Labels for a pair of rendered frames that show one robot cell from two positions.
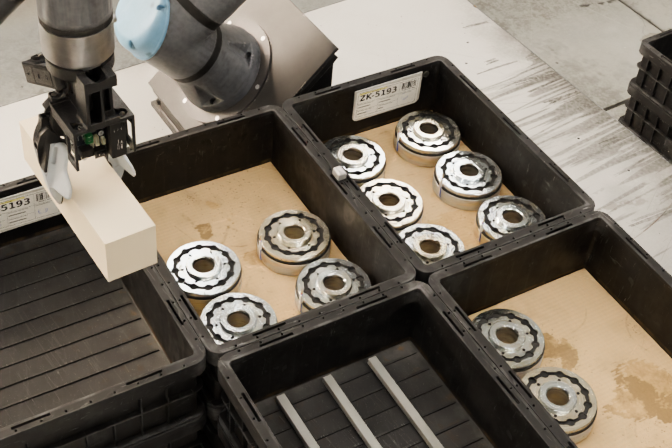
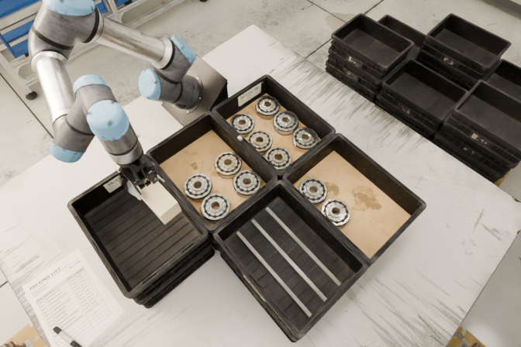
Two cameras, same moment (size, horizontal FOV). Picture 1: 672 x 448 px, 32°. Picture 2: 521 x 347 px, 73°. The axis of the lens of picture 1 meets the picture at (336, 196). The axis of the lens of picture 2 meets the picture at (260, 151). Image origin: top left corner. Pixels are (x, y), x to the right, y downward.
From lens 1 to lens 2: 49 cm
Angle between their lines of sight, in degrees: 16
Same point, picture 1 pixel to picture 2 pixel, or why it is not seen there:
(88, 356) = (163, 231)
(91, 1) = (125, 141)
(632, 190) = (341, 104)
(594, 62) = (310, 31)
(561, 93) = (308, 67)
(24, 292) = (133, 208)
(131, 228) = (168, 206)
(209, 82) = (181, 101)
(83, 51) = (129, 158)
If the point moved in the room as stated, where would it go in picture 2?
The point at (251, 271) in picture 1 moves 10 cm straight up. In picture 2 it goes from (215, 180) to (212, 166)
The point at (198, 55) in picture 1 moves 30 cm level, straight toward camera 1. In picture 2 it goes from (174, 94) to (188, 154)
